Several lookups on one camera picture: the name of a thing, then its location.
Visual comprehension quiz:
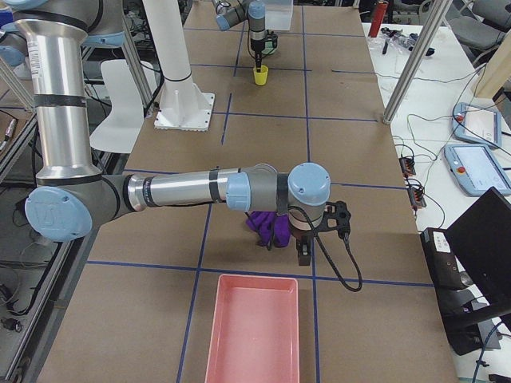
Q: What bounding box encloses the upper relay board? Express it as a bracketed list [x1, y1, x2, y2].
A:
[398, 156, 416, 178]

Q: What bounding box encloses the red cylinder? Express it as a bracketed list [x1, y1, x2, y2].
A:
[368, 0, 389, 38]

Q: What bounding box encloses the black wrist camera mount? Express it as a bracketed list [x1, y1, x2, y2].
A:
[317, 201, 351, 240]

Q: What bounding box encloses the lower teach pendant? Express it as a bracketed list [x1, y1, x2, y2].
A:
[443, 144, 510, 197]

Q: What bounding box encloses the teach pendant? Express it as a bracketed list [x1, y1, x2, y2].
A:
[443, 144, 510, 197]
[452, 102, 502, 148]

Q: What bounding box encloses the white chair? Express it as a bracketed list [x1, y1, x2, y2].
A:
[90, 59, 145, 154]

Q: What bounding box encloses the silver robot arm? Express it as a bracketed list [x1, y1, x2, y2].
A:
[10, 1, 331, 265]

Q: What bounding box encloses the black camera cable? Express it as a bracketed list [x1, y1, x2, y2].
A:
[266, 207, 363, 292]

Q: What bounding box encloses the clear plastic container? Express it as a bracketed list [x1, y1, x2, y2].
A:
[263, 0, 294, 31]

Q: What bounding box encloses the lower relay board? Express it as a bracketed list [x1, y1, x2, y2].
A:
[407, 184, 426, 211]

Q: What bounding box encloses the yellow plastic cup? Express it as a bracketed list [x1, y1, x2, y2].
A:
[253, 65, 269, 86]

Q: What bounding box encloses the black monitor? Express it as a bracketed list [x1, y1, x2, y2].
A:
[445, 187, 510, 316]

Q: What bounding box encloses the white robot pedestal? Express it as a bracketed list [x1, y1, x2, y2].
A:
[143, 0, 215, 132]

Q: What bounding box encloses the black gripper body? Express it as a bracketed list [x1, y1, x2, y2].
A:
[290, 218, 315, 242]

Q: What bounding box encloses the green bowl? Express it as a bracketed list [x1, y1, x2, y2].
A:
[263, 37, 278, 56]

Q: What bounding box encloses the purple microfiber cloth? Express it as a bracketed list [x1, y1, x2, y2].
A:
[246, 211, 291, 250]

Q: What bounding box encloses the aluminium frame post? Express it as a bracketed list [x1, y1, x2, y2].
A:
[382, 0, 452, 124]

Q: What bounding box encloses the black computer box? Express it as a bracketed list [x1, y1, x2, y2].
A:
[420, 227, 471, 290]

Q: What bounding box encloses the pink plastic bin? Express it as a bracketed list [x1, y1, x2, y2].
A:
[204, 274, 300, 382]

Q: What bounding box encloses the relay board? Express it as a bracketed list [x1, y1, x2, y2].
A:
[407, 184, 426, 211]
[398, 156, 416, 178]

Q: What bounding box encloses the upper teach pendant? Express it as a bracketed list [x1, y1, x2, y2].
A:
[452, 102, 502, 148]

